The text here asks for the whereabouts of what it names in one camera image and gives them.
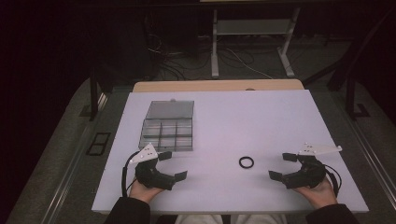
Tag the black metal stand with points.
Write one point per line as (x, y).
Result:
(351, 93)
(94, 93)

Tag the clear plastic compartment box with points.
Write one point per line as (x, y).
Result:
(169, 124)

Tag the person's right hand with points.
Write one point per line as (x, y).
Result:
(322, 194)

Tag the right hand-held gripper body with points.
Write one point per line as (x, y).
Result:
(311, 172)

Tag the metal floor rail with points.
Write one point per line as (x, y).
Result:
(67, 177)
(372, 161)

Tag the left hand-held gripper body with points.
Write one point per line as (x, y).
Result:
(148, 174)

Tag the white metal stand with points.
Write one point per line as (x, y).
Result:
(253, 27)

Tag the person's left hand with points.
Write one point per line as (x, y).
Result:
(144, 192)

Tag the wooden table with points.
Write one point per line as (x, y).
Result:
(218, 85)

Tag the white table board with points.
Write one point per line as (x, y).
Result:
(236, 124)

